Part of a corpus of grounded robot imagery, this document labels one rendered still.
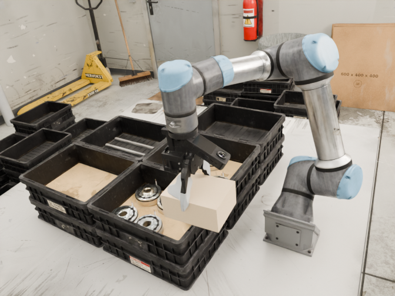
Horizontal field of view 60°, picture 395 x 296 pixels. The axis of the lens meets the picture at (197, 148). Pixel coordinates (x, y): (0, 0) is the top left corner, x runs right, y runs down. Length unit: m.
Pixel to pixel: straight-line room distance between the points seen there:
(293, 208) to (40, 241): 1.00
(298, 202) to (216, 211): 0.47
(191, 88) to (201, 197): 0.28
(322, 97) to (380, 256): 1.42
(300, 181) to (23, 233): 1.14
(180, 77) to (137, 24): 4.33
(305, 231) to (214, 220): 0.45
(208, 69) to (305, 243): 0.73
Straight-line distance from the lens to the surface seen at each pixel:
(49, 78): 5.14
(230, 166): 1.48
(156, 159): 1.46
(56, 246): 1.50
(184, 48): 4.69
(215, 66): 0.81
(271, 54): 1.13
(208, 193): 0.88
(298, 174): 1.25
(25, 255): 1.54
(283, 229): 1.25
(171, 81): 0.73
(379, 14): 4.00
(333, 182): 1.18
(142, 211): 1.31
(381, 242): 2.42
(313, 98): 1.10
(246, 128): 1.76
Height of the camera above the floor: 1.68
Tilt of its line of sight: 31 degrees down
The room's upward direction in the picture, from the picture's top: 7 degrees counter-clockwise
